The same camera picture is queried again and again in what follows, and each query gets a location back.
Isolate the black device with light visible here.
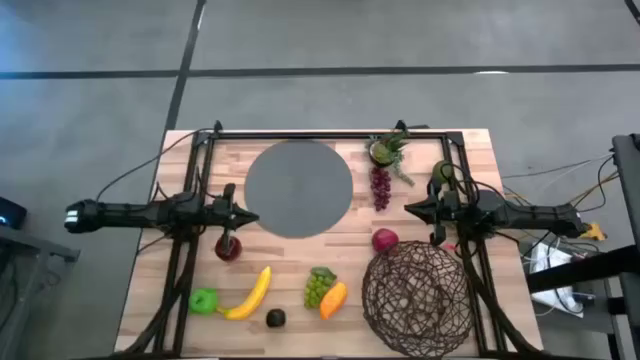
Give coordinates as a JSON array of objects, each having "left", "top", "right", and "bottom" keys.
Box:
[{"left": 0, "top": 196, "right": 29, "bottom": 231}]

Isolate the purple grape bunch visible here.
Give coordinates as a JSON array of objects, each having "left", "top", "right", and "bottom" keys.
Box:
[{"left": 369, "top": 166, "right": 393, "bottom": 212}]

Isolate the dark avocado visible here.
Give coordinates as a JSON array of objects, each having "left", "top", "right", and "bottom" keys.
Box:
[{"left": 265, "top": 308, "right": 287, "bottom": 329}]

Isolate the yellow connector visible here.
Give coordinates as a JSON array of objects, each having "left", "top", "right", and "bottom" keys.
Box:
[{"left": 579, "top": 222, "right": 609, "bottom": 242}]

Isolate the round grey mat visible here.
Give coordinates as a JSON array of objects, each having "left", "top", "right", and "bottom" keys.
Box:
[{"left": 243, "top": 138, "right": 355, "bottom": 239}]

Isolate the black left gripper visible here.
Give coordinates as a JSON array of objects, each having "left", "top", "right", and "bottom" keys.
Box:
[{"left": 212, "top": 183, "right": 260, "bottom": 251}]

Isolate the dark red apple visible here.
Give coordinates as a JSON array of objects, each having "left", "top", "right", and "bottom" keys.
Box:
[{"left": 214, "top": 234, "right": 244, "bottom": 262}]

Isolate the potted succulent plant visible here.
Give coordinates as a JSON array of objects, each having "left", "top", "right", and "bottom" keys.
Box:
[{"left": 366, "top": 128, "right": 416, "bottom": 187}]

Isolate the black metal bar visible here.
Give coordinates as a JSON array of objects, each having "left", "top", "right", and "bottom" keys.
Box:
[{"left": 524, "top": 244, "right": 640, "bottom": 294}]

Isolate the yellow floor cable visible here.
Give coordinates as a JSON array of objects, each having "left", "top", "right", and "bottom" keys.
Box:
[{"left": 567, "top": 172, "right": 621, "bottom": 206}]

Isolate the green grape bunch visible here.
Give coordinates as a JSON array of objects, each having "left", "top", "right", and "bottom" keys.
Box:
[{"left": 303, "top": 266, "right": 338, "bottom": 310}]

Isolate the green apple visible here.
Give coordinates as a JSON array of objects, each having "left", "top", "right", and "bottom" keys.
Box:
[{"left": 188, "top": 287, "right": 220, "bottom": 317}]

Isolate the black aluminium table frame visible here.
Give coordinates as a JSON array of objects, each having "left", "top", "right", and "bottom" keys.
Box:
[{"left": 117, "top": 119, "right": 546, "bottom": 359}]

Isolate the black desk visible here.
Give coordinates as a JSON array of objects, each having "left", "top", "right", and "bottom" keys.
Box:
[{"left": 612, "top": 133, "right": 640, "bottom": 261}]

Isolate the long black cable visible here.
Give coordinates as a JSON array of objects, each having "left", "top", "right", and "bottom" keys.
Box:
[{"left": 94, "top": 127, "right": 217, "bottom": 203}]

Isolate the orange mango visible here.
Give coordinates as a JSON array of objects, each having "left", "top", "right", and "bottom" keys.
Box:
[{"left": 318, "top": 281, "right": 349, "bottom": 321}]

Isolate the black floor cable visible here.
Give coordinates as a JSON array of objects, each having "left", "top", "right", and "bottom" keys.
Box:
[{"left": 501, "top": 153, "right": 616, "bottom": 179}]

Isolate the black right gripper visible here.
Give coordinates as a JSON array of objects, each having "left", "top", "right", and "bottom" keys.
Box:
[{"left": 403, "top": 180, "right": 461, "bottom": 245}]

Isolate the grey side table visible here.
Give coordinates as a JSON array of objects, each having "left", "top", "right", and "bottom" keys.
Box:
[{"left": 0, "top": 224, "right": 81, "bottom": 360}]

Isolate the yellow banana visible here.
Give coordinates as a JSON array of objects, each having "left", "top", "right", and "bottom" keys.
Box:
[{"left": 218, "top": 265, "right": 273, "bottom": 322}]

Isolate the white paper sheet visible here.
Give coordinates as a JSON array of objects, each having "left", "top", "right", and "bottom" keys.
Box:
[{"left": 528, "top": 242, "right": 585, "bottom": 319}]

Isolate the green pear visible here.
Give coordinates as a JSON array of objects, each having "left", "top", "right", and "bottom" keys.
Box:
[{"left": 431, "top": 159, "right": 455, "bottom": 186}]

